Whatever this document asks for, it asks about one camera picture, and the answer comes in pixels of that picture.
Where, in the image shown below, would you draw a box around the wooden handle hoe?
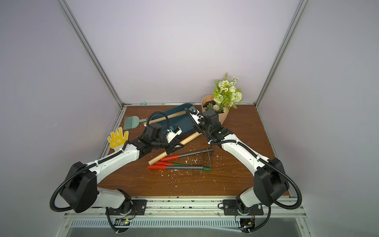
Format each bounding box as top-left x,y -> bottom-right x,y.
139,111 -> 186,124
147,131 -> 202,166

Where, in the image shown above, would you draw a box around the grey hoe red grip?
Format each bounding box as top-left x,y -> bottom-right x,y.
160,148 -> 214,162

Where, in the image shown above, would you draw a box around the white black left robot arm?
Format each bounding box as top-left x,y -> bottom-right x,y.
49,114 -> 184,214

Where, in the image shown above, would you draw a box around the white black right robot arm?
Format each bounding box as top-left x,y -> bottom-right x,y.
185,107 -> 303,213

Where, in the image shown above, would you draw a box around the teal plastic storage box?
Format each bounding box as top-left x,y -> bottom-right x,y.
158,103 -> 195,139

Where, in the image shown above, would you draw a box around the tan flower pot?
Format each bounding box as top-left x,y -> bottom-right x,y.
201,94 -> 229,124

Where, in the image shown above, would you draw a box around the mint green hand brush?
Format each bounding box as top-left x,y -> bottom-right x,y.
123,116 -> 148,130

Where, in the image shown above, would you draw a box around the green artificial flowers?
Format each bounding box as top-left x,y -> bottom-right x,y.
203,73 -> 243,114

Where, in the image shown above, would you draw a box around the yellow white work glove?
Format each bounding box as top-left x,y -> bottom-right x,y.
107,127 -> 129,150

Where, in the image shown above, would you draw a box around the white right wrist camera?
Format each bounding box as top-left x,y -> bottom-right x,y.
189,107 -> 204,125

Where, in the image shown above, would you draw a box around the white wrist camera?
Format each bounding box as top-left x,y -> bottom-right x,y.
189,107 -> 204,125
165,125 -> 182,143

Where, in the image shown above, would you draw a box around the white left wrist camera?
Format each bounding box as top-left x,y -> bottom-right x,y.
165,125 -> 182,143

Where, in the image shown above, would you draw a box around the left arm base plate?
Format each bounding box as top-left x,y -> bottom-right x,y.
106,199 -> 147,216

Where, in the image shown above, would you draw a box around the aluminium front rail frame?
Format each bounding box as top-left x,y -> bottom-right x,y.
55,196 -> 315,237

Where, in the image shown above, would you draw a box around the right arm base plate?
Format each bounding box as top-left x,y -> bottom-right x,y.
218,199 -> 264,216

